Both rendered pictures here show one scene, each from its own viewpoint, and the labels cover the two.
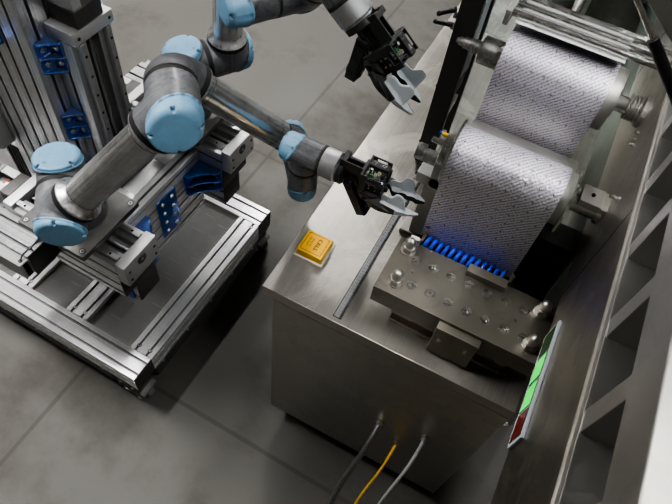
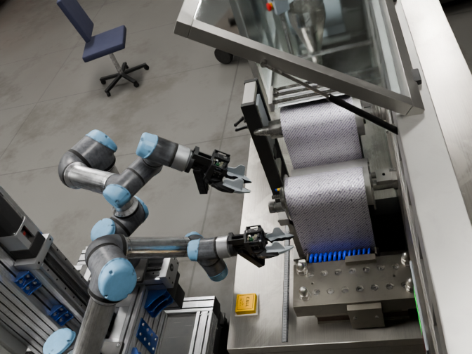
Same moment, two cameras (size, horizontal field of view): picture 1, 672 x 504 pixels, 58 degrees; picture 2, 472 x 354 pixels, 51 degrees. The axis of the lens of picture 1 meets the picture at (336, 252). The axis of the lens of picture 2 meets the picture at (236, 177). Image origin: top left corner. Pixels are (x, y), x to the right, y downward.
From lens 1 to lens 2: 0.28 m
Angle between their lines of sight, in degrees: 15
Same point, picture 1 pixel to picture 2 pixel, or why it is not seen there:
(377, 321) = (312, 329)
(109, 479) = not seen: outside the picture
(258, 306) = not seen: outside the picture
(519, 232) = (358, 220)
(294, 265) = (239, 323)
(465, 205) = (316, 224)
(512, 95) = (303, 145)
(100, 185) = (92, 344)
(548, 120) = (333, 145)
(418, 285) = (320, 290)
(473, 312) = (364, 286)
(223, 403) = not seen: outside the picture
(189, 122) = (124, 274)
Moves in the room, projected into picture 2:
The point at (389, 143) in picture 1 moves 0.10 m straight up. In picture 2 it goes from (258, 210) to (251, 194)
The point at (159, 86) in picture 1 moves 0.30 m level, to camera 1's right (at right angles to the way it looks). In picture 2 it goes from (97, 263) to (188, 227)
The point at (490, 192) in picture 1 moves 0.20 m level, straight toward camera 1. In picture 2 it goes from (324, 208) to (326, 263)
